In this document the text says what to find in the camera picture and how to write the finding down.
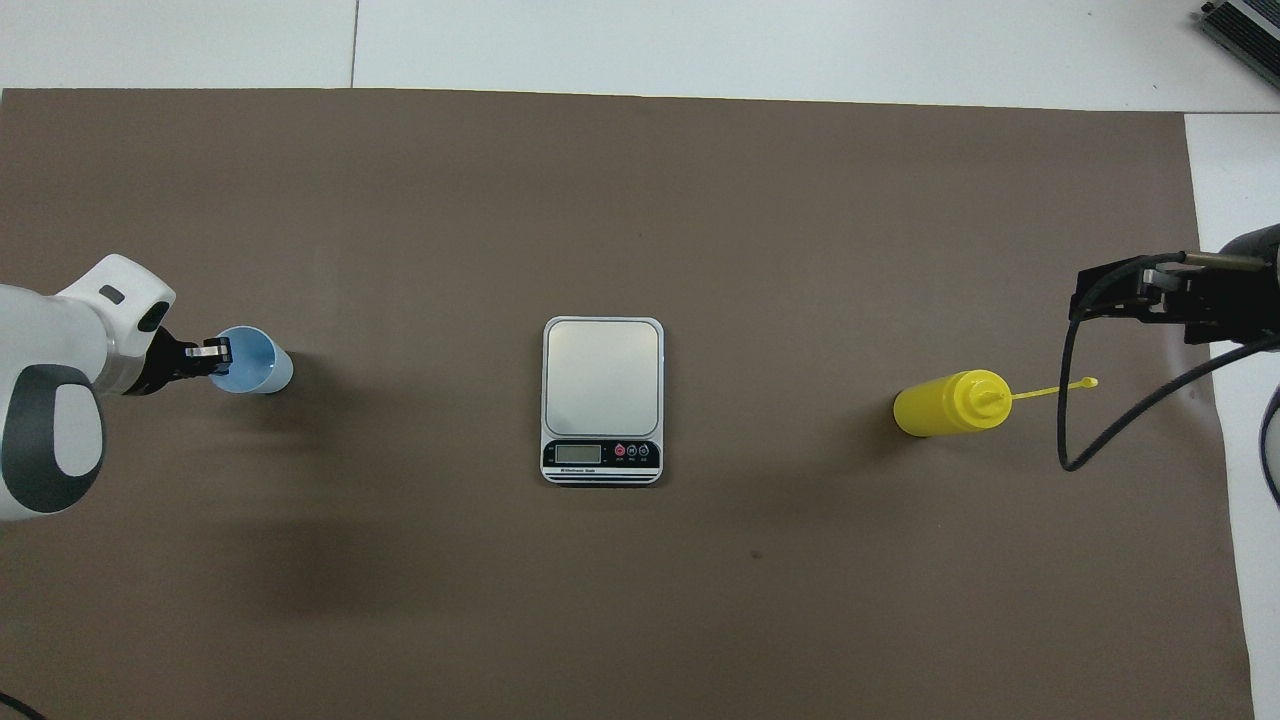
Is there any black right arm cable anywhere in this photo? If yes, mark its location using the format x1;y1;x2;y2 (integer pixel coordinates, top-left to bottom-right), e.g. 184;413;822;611
1058;250;1280;506

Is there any grey metal device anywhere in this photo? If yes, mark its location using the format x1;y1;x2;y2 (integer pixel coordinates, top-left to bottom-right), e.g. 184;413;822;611
1200;0;1280;63

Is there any silver digital kitchen scale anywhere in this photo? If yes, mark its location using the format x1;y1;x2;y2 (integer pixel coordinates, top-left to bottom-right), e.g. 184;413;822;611
541;316;665;487

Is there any light blue plastic cup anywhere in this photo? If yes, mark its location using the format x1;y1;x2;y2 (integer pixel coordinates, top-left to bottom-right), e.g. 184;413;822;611
210;325;295;395

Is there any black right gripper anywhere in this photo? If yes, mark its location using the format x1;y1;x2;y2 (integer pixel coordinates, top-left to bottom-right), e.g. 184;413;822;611
1069;254;1280;347

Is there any brown paper table mat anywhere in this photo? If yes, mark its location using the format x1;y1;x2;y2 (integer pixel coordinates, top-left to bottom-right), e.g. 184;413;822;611
0;88;1256;720

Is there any yellow squeeze bottle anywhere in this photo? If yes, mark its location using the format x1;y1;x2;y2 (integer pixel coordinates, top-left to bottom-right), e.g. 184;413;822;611
893;369;1099;438

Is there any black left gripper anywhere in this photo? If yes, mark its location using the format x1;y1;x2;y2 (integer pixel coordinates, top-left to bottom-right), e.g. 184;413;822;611
127;329;235;397

